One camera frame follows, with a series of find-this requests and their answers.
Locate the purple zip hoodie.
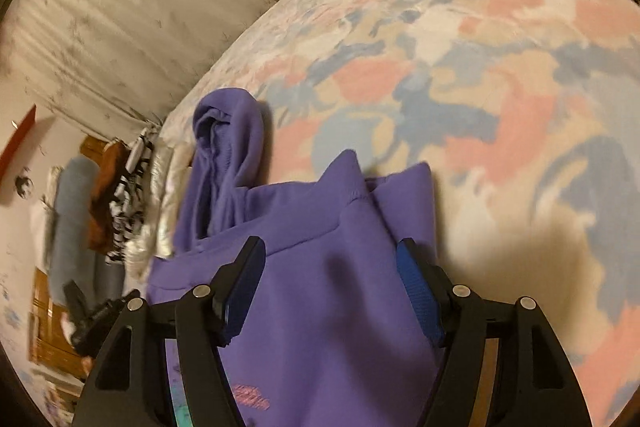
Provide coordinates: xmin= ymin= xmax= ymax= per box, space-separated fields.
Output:
xmin=145 ymin=88 xmax=446 ymax=427

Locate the white folded sweater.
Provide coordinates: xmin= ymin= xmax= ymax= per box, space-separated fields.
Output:
xmin=29 ymin=167 xmax=63 ymax=258

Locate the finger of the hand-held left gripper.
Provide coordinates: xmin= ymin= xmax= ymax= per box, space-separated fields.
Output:
xmin=90 ymin=289 xmax=142 ymax=325
xmin=63 ymin=281 xmax=90 ymax=325

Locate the pastel patterned bed blanket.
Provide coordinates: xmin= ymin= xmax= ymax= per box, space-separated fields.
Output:
xmin=160 ymin=0 xmax=640 ymax=427

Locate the blue folded fleece blanket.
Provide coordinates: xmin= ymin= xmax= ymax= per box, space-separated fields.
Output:
xmin=50 ymin=157 xmax=126 ymax=308

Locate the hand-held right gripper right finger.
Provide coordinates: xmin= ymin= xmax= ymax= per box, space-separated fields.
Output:
xmin=395 ymin=238 xmax=593 ymax=427

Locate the black and white patterned garment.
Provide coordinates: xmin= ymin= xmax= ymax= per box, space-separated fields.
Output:
xmin=105 ymin=127 xmax=161 ymax=265

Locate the white folded garment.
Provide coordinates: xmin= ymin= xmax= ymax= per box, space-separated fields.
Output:
xmin=125 ymin=142 xmax=193 ymax=280

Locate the brown folded garment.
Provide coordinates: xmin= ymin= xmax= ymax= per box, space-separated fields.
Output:
xmin=87 ymin=139 xmax=128 ymax=253

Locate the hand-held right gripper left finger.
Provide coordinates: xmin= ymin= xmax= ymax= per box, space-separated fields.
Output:
xmin=72 ymin=236 xmax=267 ymax=427

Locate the red wall shelf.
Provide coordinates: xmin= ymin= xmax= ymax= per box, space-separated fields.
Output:
xmin=0 ymin=104 xmax=38 ymax=168

